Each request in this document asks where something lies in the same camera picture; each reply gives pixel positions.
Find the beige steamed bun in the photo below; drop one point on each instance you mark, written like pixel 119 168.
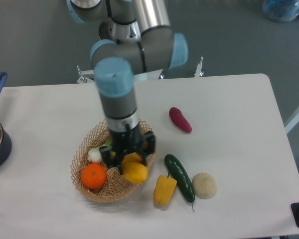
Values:
pixel 204 185

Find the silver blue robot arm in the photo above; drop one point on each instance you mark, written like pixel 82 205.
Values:
pixel 149 44

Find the yellow mango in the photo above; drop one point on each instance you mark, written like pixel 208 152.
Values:
pixel 133 169

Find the yellow bell pepper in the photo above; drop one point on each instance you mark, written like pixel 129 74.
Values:
pixel 164 190

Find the purple sweet potato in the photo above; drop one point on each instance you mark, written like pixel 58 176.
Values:
pixel 179 120

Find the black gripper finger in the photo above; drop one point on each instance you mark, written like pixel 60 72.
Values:
pixel 146 146
pixel 116 161

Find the green cucumber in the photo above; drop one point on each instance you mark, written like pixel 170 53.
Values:
pixel 178 172

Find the blue plastic bag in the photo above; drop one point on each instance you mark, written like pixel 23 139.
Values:
pixel 281 10

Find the green bok choy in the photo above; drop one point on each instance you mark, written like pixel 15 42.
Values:
pixel 95 155

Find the woven wicker basket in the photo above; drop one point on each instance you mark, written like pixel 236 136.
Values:
pixel 116 187

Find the orange fruit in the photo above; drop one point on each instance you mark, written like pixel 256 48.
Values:
pixel 93 176

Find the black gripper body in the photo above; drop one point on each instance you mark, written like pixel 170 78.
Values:
pixel 124 142

